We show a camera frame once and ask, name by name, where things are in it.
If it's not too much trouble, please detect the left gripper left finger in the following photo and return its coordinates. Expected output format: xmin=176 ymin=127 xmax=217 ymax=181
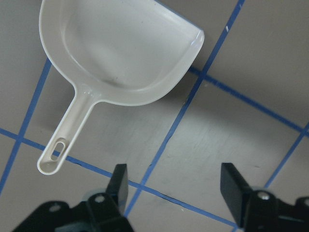
xmin=106 ymin=164 xmax=128 ymax=213

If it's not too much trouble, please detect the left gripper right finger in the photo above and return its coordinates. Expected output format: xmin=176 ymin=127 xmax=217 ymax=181
xmin=220 ymin=163 xmax=253 ymax=228

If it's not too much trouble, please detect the beige plastic dustpan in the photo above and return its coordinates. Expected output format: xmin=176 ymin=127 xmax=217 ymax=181
xmin=37 ymin=0 xmax=205 ymax=175

